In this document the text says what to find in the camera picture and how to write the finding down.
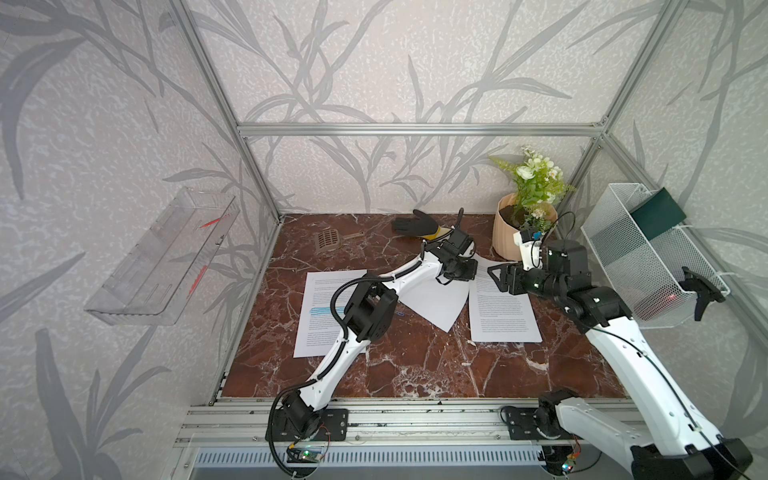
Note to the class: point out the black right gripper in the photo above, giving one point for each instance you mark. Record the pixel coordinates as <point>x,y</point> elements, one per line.
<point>515,271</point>

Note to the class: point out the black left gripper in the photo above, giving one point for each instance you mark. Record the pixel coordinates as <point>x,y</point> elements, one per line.
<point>473,266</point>

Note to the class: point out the plain printed paper document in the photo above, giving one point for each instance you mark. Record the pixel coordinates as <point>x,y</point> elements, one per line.
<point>498,317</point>

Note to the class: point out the white paper sheet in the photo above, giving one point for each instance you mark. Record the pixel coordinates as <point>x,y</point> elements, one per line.
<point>440,304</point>

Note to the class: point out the document with blue highlight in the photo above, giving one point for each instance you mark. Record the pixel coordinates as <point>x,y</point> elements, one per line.
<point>317,329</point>

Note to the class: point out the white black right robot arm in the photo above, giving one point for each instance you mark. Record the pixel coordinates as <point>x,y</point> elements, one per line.
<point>677,441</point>

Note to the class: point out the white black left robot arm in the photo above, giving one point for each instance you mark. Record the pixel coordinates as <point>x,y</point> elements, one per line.
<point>364,308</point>

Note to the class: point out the black yellow work glove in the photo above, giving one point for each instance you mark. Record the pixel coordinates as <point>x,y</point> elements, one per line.
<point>419,225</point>

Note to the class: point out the terracotta pot with plant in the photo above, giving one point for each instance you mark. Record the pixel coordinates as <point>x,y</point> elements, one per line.
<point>540,186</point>

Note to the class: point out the red object in basket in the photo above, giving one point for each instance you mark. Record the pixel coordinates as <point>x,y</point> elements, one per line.
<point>657,303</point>

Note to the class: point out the right circuit board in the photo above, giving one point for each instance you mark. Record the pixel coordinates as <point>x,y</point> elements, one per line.
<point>559,460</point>

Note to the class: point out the circuit board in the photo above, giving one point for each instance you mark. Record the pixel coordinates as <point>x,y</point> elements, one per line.
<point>304,455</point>
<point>559,460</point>

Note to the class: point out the black clamp on basket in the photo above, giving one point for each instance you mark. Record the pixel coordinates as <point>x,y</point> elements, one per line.
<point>706,292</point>

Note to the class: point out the left circuit board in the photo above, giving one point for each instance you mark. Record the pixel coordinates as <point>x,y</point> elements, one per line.
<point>304,455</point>

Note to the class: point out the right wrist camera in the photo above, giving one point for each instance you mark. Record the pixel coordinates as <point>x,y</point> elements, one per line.
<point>529,243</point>

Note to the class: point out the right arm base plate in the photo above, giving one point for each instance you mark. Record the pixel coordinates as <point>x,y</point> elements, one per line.
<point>524,424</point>

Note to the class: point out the white wire mesh basket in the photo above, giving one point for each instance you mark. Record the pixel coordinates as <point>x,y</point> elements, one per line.
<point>636,266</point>

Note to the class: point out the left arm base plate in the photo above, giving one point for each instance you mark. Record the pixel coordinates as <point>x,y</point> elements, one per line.
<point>332,424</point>

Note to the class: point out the clear acrylic wall shelf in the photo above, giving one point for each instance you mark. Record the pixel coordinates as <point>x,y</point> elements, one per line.
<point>160,274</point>

